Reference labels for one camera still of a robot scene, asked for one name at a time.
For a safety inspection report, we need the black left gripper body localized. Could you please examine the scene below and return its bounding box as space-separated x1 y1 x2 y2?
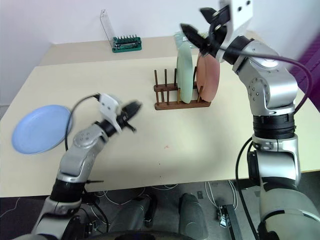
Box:
116 102 137 129

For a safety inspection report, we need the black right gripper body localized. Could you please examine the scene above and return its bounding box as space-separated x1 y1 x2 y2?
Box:
208 5 232 56

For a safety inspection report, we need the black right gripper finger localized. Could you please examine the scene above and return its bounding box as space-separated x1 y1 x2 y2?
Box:
198 7 221 25
180 23 214 55

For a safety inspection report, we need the wooden dish rack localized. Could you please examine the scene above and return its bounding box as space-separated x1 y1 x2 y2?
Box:
152 68 212 111

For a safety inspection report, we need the clear plastic container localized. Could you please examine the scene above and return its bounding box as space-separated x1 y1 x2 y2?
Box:
173 30 209 49

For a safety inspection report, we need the green plate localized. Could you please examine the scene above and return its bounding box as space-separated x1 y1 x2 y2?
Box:
175 39 195 104

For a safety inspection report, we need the pink plate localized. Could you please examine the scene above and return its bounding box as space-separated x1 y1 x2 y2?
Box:
195 51 221 103

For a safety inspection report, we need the green screwdriver bit case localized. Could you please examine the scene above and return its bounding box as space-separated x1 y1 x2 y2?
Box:
100 8 144 54

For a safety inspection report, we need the blue plate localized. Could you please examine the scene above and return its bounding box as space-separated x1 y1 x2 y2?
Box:
11 104 75 155

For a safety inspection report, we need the dark grey rounded shape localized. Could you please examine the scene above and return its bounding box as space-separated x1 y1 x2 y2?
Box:
178 193 210 240
109 194 159 236

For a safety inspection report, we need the purple fabric object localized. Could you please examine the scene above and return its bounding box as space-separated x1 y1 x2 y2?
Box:
298 34 320 102

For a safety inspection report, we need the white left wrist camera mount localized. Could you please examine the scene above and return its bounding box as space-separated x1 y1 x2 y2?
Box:
98 93 124 134

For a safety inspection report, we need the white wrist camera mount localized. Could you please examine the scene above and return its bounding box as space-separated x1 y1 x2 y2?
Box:
215 0 254 63
98 93 124 134

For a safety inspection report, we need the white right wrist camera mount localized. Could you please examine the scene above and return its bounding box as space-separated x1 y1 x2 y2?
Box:
215 0 254 63

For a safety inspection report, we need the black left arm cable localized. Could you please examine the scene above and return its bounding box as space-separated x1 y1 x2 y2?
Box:
64 92 102 152

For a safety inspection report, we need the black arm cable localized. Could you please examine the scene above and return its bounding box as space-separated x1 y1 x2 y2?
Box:
64 92 102 152
219 48 313 236

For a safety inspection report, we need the white floor cable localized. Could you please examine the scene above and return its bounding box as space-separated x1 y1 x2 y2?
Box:
93 183 178 208
204 180 239 210

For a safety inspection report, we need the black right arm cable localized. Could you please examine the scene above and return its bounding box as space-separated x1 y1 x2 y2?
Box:
219 48 313 236

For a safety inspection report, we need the black metal floor bracket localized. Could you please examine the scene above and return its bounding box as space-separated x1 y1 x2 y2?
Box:
215 203 242 240

